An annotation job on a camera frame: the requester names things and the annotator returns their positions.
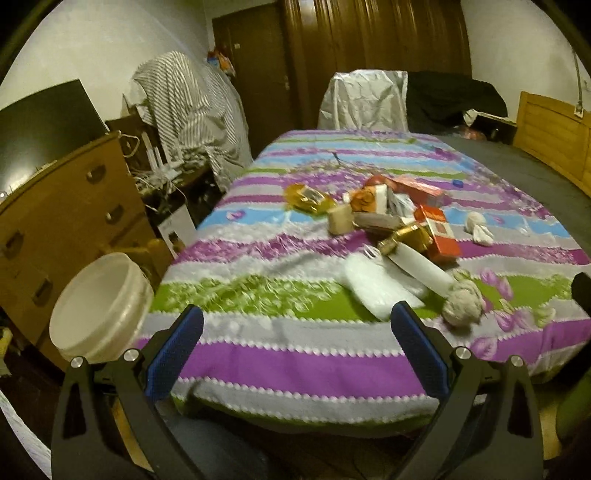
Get pink red carton box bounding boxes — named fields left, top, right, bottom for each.
left=393, top=177, right=445, bottom=208

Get wooden drawer dresser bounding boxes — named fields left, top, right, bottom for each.
left=1, top=133, right=156, bottom=369

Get black flat television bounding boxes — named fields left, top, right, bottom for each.
left=0, top=80, right=107, bottom=196

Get red apple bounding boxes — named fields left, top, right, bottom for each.
left=363, top=174, right=396, bottom=189

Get grey paper ball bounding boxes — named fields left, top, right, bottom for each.
left=442, top=272, right=485, bottom=328

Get white plastic bucket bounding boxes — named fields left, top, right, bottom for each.
left=49, top=253, right=153, bottom=363

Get yellow plastic wrapper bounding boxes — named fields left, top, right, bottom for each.
left=283, top=183, right=335, bottom=215

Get wooden bed headboard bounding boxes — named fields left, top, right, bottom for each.
left=513, top=91, right=591, bottom=196

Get white crumpled tissue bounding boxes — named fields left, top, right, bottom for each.
left=465, top=212, right=494, bottom=247

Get tangled white cables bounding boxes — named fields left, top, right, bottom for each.
left=120, top=131, right=205, bottom=218

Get red cigarette carton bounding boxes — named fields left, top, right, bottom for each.
left=414, top=205, right=462, bottom=264

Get beige sponge block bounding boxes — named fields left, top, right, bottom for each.
left=327, top=204, right=355, bottom=236

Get white foam sheet roll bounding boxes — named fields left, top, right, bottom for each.
left=342, top=253, right=428, bottom=321

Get grey striped draped cloth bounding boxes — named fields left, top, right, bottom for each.
left=132, top=51, right=253, bottom=192

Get orange white snack packet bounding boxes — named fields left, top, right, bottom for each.
left=349, top=184, right=388, bottom=214

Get white plastic bag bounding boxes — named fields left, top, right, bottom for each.
left=365, top=243, right=456, bottom=298

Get colourful striped bedspread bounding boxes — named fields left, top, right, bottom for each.
left=139, top=130, right=590, bottom=436

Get gold foil packet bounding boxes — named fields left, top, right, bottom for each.
left=378, top=223, right=433, bottom=255

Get white flat medicine box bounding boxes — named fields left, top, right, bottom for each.
left=353, top=212, right=405, bottom=231

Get black clothes pile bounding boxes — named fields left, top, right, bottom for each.
left=406, top=71, right=508, bottom=135

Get grey mattress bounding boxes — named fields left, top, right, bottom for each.
left=439, top=136, right=591, bottom=254

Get dark wooden wardrobe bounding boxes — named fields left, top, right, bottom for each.
left=208, top=0, right=472, bottom=155

